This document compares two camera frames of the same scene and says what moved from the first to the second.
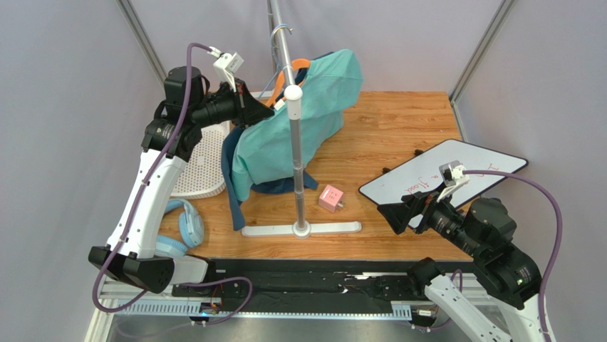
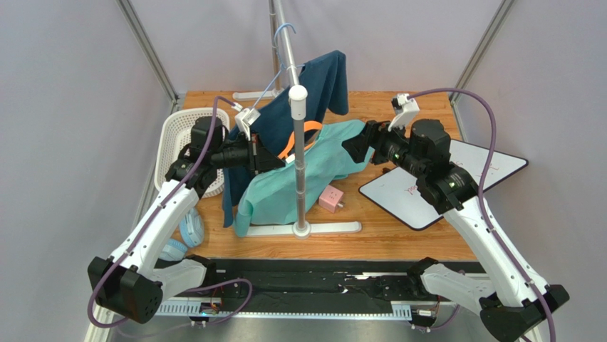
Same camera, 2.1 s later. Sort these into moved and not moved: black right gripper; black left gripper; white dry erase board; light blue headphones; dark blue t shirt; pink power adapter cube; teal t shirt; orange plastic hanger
Moved: teal t shirt; orange plastic hanger; dark blue t shirt; black left gripper; black right gripper
Not moved: white dry erase board; light blue headphones; pink power adapter cube
